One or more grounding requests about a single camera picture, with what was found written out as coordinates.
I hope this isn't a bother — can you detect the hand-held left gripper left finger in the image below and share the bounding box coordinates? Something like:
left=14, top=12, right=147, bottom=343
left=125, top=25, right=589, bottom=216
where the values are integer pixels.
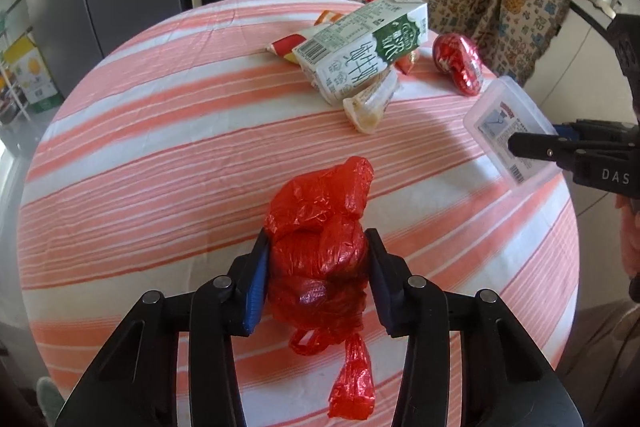
left=55, top=227, right=273, bottom=427

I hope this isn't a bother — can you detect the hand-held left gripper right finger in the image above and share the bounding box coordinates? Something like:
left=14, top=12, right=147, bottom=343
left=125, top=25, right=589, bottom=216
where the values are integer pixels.
left=364, top=228, right=583, bottom=427

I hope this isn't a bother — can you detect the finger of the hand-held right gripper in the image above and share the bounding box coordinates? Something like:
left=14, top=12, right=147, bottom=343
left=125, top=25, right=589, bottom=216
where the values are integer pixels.
left=552, top=121, right=584, bottom=142
left=507, top=132, right=581, bottom=168

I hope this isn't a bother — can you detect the clear plastic box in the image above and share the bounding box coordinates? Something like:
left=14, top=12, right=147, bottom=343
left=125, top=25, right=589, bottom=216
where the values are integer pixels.
left=462, top=76, right=563, bottom=198

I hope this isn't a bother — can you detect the red plastic bag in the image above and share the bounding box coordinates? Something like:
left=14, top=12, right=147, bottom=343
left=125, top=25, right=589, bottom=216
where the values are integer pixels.
left=265, top=157, right=376, bottom=422

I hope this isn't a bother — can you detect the orange white plastic bag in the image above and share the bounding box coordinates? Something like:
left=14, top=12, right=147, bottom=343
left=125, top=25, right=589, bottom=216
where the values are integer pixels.
left=265, top=9, right=351, bottom=65

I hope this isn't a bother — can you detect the person's right hand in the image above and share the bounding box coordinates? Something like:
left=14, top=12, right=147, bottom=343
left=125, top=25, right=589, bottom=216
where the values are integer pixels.
left=615, top=194, right=640, bottom=278

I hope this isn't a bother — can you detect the red foil wrapper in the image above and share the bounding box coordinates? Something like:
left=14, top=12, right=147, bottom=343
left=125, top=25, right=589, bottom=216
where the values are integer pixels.
left=432, top=33, right=485, bottom=96

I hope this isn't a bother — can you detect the cream translucent wrapper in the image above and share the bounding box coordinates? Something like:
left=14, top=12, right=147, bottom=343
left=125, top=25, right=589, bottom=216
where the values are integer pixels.
left=342, top=71, right=402, bottom=135

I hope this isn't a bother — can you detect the pink striped tablecloth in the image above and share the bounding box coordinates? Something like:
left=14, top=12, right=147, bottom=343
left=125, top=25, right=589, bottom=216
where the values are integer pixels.
left=17, top=0, right=583, bottom=427

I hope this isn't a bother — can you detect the white green milk carton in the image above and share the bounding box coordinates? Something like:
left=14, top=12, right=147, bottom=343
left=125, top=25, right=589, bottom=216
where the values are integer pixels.
left=291, top=0, right=430, bottom=108

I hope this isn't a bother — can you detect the yellow cardboard box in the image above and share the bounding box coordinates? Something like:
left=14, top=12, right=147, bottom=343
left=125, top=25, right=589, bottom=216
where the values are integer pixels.
left=10, top=34, right=58, bottom=112

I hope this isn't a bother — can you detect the white storage rack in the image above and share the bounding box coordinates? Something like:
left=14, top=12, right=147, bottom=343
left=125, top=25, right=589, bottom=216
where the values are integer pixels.
left=0, top=17, right=21, bottom=128

